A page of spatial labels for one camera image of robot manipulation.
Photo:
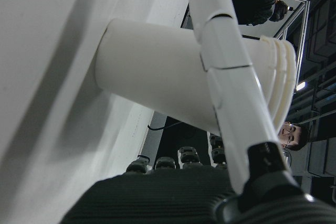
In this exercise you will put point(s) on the person with glasses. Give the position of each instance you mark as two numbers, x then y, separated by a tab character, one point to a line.
295	134

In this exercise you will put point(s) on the ceiling light bar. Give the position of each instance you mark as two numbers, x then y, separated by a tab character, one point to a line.
300	85

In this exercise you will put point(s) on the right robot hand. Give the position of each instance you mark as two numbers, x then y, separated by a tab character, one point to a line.
157	197

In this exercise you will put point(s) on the white cup with ribbed rim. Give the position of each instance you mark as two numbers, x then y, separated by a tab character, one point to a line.
147	72

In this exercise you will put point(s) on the aluminium frame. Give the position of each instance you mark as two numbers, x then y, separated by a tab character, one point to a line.
305	37

